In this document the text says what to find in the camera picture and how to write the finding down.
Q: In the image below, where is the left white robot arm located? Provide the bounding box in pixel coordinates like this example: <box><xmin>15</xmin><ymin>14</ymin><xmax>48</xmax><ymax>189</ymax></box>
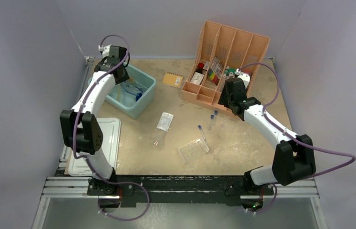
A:
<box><xmin>60</xmin><ymin>45</ymin><xmax>130</xmax><ymax>195</ymax></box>

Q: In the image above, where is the peach plastic desk organizer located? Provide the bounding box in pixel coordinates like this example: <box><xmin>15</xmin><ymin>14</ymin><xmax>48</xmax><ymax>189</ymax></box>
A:
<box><xmin>182</xmin><ymin>21</ymin><xmax>270</xmax><ymax>115</ymax></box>

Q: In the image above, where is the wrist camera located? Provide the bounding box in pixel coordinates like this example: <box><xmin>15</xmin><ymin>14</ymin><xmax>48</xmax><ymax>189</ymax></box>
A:
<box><xmin>234</xmin><ymin>69</ymin><xmax>251</xmax><ymax>89</ymax></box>
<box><xmin>98</xmin><ymin>44</ymin><xmax>112</xmax><ymax>58</ymax></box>

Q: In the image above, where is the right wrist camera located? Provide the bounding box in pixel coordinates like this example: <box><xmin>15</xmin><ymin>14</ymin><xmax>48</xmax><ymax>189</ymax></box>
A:
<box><xmin>234</xmin><ymin>69</ymin><xmax>251</xmax><ymax>89</ymax></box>

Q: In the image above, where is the clear plastic funnel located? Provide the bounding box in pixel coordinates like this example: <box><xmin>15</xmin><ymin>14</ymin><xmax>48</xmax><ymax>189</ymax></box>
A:
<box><xmin>153</xmin><ymin>133</ymin><xmax>165</xmax><ymax>147</ymax></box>

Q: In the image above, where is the amber rubber tube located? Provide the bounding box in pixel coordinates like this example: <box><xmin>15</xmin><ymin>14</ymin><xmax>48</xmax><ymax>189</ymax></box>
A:
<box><xmin>116</xmin><ymin>84</ymin><xmax>124</xmax><ymax>104</ymax></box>

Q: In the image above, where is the yellow spiral notepad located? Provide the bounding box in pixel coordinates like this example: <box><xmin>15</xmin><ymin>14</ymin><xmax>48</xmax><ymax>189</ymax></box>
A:
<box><xmin>162</xmin><ymin>72</ymin><xmax>183</xmax><ymax>88</ymax></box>

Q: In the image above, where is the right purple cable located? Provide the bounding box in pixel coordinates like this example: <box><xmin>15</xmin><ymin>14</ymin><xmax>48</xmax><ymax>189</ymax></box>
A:
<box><xmin>237</xmin><ymin>62</ymin><xmax>356</xmax><ymax>216</ymax></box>

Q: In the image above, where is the teal plastic bin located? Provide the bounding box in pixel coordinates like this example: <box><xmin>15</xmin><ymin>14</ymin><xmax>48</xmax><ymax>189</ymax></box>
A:
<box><xmin>105</xmin><ymin>65</ymin><xmax>157</xmax><ymax>119</ymax></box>

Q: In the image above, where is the clear plastic well plate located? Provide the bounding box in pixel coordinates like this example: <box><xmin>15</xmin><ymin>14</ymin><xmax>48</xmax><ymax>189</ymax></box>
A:
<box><xmin>178</xmin><ymin>137</ymin><xmax>210</xmax><ymax>164</ymax></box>

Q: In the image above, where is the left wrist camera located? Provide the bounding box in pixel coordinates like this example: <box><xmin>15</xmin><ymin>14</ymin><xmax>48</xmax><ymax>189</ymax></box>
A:
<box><xmin>98</xmin><ymin>44</ymin><xmax>112</xmax><ymax>58</ymax></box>

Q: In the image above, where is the white zip pouch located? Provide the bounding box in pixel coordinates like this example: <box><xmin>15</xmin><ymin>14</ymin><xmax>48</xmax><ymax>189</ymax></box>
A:
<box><xmin>156</xmin><ymin>112</ymin><xmax>174</xmax><ymax>132</ymax></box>

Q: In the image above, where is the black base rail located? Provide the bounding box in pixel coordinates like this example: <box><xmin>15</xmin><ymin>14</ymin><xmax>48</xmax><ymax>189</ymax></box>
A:
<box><xmin>40</xmin><ymin>173</ymin><xmax>320</xmax><ymax>208</ymax></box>

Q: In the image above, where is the white bin lid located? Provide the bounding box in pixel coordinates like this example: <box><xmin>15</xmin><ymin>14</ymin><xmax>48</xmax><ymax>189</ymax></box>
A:
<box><xmin>66</xmin><ymin>118</ymin><xmax>121</xmax><ymax>177</ymax></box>

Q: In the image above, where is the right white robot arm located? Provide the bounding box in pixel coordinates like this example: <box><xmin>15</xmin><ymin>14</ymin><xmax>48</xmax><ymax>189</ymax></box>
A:
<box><xmin>218</xmin><ymin>78</ymin><xmax>316</xmax><ymax>194</ymax></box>

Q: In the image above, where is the purple cable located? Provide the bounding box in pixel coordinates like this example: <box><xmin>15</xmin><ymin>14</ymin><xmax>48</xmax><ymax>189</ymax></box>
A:
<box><xmin>237</xmin><ymin>62</ymin><xmax>356</xmax><ymax>216</ymax></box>
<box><xmin>71</xmin><ymin>34</ymin><xmax>151</xmax><ymax>222</ymax></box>

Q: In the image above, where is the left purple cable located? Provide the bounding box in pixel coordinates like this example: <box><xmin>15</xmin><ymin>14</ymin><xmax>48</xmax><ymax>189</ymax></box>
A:
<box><xmin>71</xmin><ymin>34</ymin><xmax>151</xmax><ymax>222</ymax></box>

